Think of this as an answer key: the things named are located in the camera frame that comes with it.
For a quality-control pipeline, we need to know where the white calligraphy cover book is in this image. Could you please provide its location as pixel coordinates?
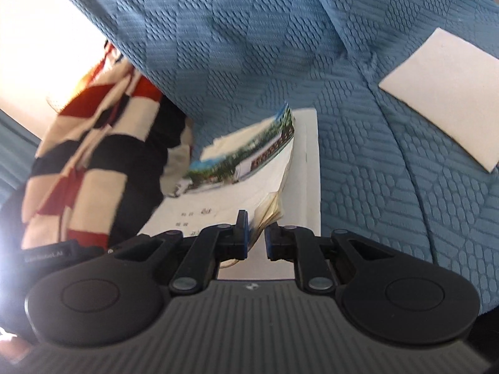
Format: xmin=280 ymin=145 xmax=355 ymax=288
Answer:
xmin=218 ymin=109 xmax=322 ymax=280

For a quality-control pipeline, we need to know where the photo cover booklet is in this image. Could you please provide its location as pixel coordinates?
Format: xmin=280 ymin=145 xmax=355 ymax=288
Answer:
xmin=140 ymin=104 xmax=295 ymax=248

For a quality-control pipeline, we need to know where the white paper booklet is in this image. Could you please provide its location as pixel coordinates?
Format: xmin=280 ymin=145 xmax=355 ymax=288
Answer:
xmin=379 ymin=28 xmax=498 ymax=172

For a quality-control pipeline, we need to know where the red black white striped blanket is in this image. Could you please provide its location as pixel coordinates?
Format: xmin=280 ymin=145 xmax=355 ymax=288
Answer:
xmin=21 ymin=44 xmax=194 ymax=249

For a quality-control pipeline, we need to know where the blue window curtain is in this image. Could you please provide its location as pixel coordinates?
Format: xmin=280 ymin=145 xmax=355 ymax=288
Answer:
xmin=0 ymin=111 xmax=40 ymax=204

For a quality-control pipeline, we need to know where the blue textured left pillow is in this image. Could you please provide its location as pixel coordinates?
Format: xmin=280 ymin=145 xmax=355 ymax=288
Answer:
xmin=56 ymin=0 xmax=376 ymax=238

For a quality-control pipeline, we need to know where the blue textured pillow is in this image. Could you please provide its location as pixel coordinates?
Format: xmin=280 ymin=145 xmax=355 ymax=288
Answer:
xmin=56 ymin=0 xmax=376 ymax=238
xmin=317 ymin=0 xmax=498 ymax=312

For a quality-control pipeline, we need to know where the blue textured right pillow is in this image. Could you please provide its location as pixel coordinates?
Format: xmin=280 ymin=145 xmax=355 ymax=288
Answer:
xmin=317 ymin=0 xmax=498 ymax=312

